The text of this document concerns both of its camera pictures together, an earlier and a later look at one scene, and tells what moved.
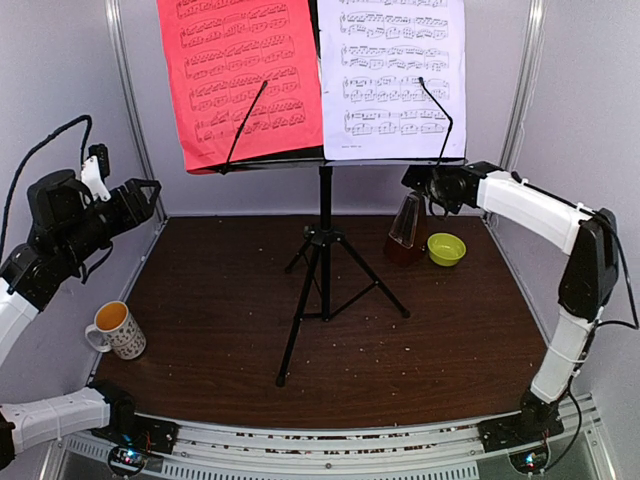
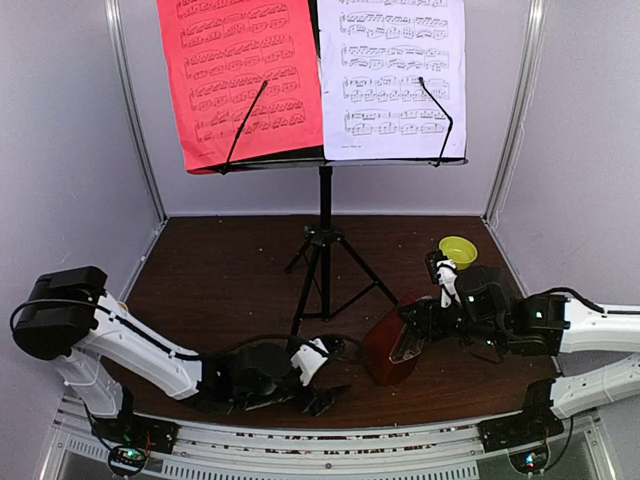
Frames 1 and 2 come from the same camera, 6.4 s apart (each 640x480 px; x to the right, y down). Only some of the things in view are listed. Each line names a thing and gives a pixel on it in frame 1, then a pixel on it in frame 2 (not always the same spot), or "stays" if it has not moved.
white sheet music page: (372, 55) stays
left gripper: (133, 207) to (329, 398)
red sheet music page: (221, 52) stays
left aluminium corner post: (123, 72) stays
